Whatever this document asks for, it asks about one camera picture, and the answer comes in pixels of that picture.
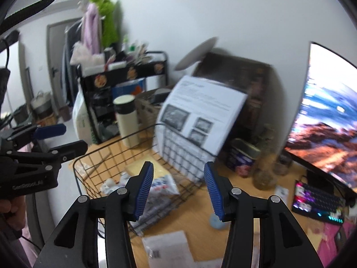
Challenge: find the black storage rack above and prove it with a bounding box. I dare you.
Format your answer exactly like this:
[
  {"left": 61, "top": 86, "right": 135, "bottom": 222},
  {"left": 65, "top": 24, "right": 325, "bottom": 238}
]
[{"left": 77, "top": 51, "right": 169, "bottom": 146}]

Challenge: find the pink garment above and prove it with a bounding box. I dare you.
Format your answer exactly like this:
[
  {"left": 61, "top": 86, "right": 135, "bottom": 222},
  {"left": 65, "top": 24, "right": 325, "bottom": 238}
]
[{"left": 82, "top": 3, "right": 102, "bottom": 55}]

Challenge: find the white long narrow packet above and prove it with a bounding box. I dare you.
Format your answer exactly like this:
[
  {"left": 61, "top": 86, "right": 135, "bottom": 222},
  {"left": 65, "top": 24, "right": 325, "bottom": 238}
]
[{"left": 275, "top": 186, "right": 291, "bottom": 201}]

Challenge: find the dark jar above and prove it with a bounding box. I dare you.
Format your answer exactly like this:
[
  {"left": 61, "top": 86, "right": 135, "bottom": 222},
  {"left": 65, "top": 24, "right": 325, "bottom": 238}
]
[{"left": 275, "top": 149, "right": 293, "bottom": 175}]

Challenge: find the printed paper sheet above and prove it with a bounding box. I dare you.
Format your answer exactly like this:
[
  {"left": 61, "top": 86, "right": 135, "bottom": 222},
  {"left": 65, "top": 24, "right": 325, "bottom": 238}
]
[{"left": 155, "top": 75, "right": 249, "bottom": 182}]

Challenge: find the pink mouse mat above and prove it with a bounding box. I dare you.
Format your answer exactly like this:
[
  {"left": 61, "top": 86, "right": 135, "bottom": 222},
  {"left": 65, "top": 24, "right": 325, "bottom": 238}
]
[{"left": 318, "top": 220, "right": 355, "bottom": 268}]

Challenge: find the grey-blue round object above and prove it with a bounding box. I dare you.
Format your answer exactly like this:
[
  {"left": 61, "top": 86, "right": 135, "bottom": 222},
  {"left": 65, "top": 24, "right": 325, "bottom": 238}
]
[{"left": 209, "top": 212, "right": 228, "bottom": 231}]

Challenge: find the white plastic bag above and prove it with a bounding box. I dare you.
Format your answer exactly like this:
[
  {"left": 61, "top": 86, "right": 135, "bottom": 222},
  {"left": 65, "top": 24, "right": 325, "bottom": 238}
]
[{"left": 73, "top": 89, "right": 94, "bottom": 146}]

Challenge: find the blue box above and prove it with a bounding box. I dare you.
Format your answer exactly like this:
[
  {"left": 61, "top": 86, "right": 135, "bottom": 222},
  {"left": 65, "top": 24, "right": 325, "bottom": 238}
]
[{"left": 112, "top": 78, "right": 147, "bottom": 99}]

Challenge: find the dark brown box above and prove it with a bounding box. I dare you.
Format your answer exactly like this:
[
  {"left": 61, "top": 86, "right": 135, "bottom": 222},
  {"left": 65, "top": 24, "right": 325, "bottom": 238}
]
[{"left": 192, "top": 52, "right": 275, "bottom": 157}]

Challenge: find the green plush toy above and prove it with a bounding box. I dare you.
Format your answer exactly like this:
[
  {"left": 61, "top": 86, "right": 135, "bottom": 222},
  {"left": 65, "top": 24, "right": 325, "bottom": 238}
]
[{"left": 89, "top": 0, "right": 122, "bottom": 46}]

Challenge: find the person's left hand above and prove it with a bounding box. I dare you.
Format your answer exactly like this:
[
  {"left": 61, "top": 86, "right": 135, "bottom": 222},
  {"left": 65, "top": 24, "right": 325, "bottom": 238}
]
[{"left": 0, "top": 194, "right": 27, "bottom": 239}]

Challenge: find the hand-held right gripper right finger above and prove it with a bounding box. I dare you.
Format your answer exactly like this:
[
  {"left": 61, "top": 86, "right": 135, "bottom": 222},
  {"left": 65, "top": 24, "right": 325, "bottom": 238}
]
[{"left": 203, "top": 161, "right": 324, "bottom": 268}]

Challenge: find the round white disc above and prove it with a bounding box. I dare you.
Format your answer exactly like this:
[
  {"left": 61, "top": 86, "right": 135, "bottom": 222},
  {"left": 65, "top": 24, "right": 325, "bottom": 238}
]
[{"left": 174, "top": 36, "right": 218, "bottom": 71}]

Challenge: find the curved computer monitor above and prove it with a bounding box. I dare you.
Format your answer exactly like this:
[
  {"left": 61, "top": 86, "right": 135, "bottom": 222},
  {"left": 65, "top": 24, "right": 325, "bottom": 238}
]
[{"left": 284, "top": 41, "right": 357, "bottom": 193}]

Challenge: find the black wire basket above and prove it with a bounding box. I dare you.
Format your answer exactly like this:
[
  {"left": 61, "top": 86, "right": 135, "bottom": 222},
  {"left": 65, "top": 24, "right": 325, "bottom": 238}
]
[{"left": 73, "top": 123, "right": 221, "bottom": 238}]

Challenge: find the backlit black keyboard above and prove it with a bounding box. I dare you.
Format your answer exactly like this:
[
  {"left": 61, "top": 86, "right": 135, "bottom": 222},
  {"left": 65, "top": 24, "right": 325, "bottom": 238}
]
[{"left": 291, "top": 180, "right": 346, "bottom": 225}]

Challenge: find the white and teal packet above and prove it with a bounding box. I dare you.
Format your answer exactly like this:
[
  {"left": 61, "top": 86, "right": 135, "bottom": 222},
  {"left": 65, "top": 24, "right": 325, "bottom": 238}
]
[{"left": 148, "top": 173, "right": 180, "bottom": 199}]

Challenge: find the blue tin can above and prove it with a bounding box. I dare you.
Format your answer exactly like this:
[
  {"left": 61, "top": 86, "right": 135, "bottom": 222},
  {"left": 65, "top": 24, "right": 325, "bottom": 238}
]
[{"left": 225, "top": 138, "right": 261, "bottom": 177}]

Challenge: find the black braided cable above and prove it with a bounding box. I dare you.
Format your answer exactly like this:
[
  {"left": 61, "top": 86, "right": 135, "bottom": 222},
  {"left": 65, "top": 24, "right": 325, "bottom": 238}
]
[{"left": 0, "top": 0, "right": 60, "bottom": 35}]

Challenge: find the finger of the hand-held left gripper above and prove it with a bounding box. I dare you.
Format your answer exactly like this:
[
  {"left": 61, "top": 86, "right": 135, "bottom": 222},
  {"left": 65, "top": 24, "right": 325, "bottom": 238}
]
[
  {"left": 6, "top": 123, "right": 67, "bottom": 149},
  {"left": 6, "top": 140, "right": 88, "bottom": 171}
]

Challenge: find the clear glass jar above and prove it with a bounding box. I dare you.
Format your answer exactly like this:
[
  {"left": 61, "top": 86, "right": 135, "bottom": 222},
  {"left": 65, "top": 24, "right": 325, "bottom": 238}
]
[{"left": 253, "top": 126, "right": 279, "bottom": 190}]

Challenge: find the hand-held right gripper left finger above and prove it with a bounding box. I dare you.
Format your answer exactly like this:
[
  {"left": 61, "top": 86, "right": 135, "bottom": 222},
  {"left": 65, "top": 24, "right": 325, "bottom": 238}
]
[{"left": 37, "top": 161, "right": 155, "bottom": 268}]

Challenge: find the grey door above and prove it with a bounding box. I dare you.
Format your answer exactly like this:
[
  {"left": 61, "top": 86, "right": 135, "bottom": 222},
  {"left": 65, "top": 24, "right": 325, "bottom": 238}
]
[{"left": 46, "top": 18, "right": 84, "bottom": 112}]

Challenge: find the white thermos bottle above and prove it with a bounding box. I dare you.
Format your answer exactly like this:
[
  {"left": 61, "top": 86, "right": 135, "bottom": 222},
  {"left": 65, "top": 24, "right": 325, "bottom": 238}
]
[{"left": 113, "top": 95, "right": 140, "bottom": 148}]

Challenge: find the large clear bag of bread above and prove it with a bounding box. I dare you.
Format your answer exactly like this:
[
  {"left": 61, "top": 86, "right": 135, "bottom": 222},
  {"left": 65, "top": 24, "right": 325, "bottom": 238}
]
[{"left": 124, "top": 160, "right": 170, "bottom": 185}]

